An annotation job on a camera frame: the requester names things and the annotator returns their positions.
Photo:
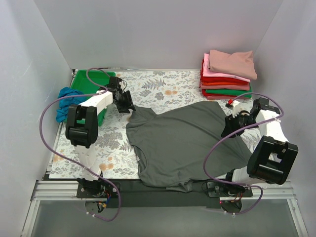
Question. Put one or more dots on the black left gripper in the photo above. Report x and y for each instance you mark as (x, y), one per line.
(125, 101)

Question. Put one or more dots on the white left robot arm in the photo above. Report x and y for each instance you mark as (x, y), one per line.
(82, 130)

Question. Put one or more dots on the green plastic tray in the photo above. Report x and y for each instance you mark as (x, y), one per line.
(89, 83)

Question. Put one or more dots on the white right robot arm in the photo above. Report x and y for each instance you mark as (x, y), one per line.
(273, 157)

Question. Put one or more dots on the dark grey t shirt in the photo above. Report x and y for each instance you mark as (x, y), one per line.
(183, 145)

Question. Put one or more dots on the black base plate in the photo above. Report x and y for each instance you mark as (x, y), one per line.
(133, 193)

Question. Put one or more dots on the orange folded shirt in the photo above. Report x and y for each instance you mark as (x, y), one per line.
(225, 84)

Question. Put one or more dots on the light pink folded shirt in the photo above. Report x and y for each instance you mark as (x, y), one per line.
(206, 72)

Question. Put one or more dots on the floral table mat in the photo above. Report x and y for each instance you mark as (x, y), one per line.
(160, 90)

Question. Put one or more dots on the bottom pink folded shirt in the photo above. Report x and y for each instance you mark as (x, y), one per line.
(219, 97)

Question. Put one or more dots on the green folded shirt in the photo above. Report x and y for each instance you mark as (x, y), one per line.
(225, 92)

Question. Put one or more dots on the aluminium frame rail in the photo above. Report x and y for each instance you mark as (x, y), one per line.
(70, 190)

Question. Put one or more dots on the salmon folded shirt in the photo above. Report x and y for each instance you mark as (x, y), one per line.
(230, 88)

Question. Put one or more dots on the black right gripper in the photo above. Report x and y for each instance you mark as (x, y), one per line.
(233, 124)

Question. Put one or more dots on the dusty pink folded shirt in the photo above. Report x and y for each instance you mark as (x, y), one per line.
(239, 63)

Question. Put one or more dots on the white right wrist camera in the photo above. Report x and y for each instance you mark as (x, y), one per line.
(235, 106)

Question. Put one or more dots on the crumpled blue t shirt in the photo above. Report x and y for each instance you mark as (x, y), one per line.
(64, 104)

